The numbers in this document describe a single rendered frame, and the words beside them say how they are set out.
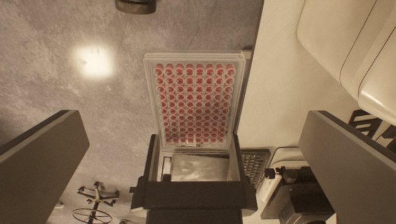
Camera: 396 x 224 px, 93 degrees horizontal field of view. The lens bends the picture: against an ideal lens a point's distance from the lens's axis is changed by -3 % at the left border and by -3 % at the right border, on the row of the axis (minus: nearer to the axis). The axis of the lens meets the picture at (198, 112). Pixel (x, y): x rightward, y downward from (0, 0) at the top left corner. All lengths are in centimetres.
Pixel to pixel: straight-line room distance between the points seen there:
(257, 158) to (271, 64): 36
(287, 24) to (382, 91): 25
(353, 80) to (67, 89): 166
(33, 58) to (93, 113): 55
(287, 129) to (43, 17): 140
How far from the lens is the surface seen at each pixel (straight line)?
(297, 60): 56
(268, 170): 74
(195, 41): 128
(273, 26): 50
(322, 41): 42
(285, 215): 96
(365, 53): 34
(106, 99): 165
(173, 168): 133
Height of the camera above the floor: 119
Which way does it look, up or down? 49 degrees down
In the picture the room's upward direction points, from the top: 179 degrees clockwise
